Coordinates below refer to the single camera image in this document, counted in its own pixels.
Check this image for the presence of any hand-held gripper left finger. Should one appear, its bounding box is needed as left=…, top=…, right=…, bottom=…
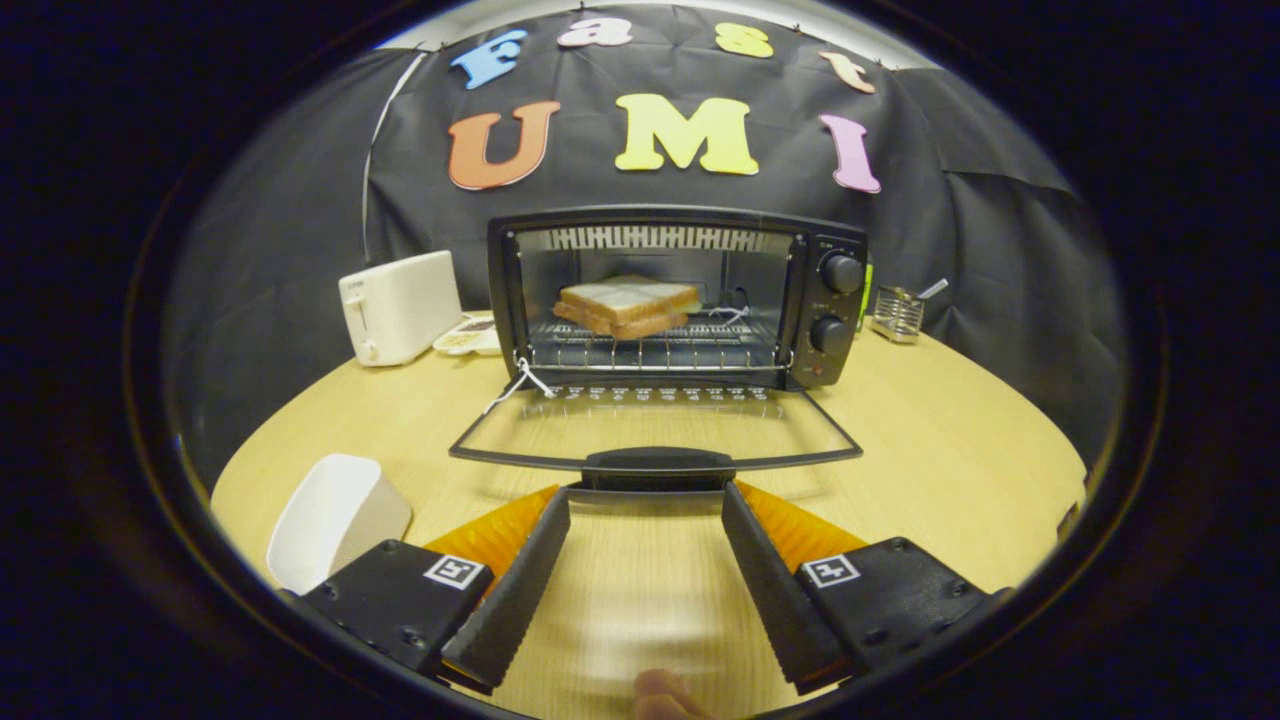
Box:
left=298, top=485, right=572, bottom=693

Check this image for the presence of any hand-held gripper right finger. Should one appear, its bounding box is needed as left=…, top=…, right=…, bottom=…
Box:
left=721, top=480, right=993, bottom=697

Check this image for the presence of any black toaster oven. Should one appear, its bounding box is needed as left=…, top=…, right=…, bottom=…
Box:
left=449, top=205, right=869, bottom=493

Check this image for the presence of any toast sandwich with lettuce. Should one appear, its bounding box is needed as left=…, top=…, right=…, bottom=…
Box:
left=553, top=275, right=701, bottom=341

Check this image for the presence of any white food tray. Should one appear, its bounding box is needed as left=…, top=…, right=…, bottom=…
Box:
left=267, top=454, right=412, bottom=597

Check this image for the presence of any white bread toaster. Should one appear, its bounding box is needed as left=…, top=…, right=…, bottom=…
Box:
left=338, top=250, right=466, bottom=368

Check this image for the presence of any white divided snack dish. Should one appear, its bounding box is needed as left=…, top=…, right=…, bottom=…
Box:
left=433, top=312, right=501, bottom=357

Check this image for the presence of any black backdrop cloth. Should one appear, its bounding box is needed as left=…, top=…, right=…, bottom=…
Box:
left=165, top=5, right=1131, bottom=491

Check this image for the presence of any white string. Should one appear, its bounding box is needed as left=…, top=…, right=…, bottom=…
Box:
left=484, top=352, right=557, bottom=415

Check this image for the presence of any wire mesh holder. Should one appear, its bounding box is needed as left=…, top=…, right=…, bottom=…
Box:
left=872, top=286, right=925, bottom=345

